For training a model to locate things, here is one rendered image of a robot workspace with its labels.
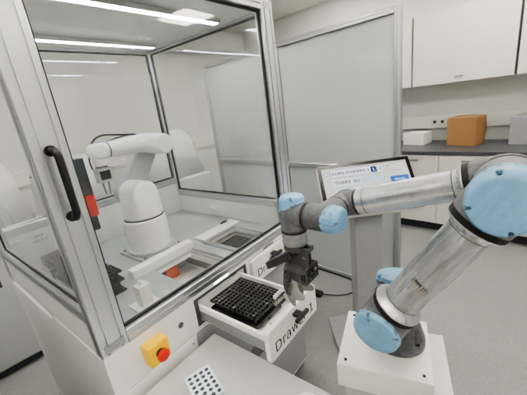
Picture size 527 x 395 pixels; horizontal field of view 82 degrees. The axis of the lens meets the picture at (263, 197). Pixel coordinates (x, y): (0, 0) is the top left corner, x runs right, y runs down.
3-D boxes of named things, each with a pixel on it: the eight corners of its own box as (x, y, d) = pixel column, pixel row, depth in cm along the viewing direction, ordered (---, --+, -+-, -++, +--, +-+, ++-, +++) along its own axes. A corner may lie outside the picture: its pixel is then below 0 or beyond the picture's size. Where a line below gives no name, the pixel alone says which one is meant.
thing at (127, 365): (296, 249, 164) (294, 225, 160) (116, 399, 89) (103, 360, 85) (186, 225, 222) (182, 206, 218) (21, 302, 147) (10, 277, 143)
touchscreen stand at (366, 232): (425, 370, 174) (432, 204, 144) (347, 378, 175) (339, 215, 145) (389, 313, 222) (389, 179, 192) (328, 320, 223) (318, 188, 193)
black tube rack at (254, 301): (286, 306, 115) (284, 291, 113) (257, 335, 102) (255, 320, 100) (242, 290, 128) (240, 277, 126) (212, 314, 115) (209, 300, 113)
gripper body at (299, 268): (307, 289, 88) (303, 252, 85) (282, 281, 93) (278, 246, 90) (319, 276, 94) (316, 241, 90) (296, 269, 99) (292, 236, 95)
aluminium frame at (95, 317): (294, 225, 160) (271, 1, 129) (103, 360, 85) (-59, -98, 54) (182, 206, 218) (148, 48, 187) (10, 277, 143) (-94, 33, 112)
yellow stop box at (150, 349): (173, 354, 98) (169, 336, 96) (154, 371, 93) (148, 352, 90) (164, 348, 101) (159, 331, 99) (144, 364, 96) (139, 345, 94)
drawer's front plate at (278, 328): (317, 309, 113) (314, 284, 110) (271, 364, 92) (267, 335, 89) (312, 307, 114) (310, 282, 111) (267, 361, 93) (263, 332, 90)
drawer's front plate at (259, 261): (290, 255, 156) (288, 235, 153) (255, 284, 135) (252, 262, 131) (287, 254, 157) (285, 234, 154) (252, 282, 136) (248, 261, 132)
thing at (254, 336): (310, 306, 113) (308, 292, 111) (270, 354, 94) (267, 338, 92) (232, 280, 137) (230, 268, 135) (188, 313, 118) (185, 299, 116)
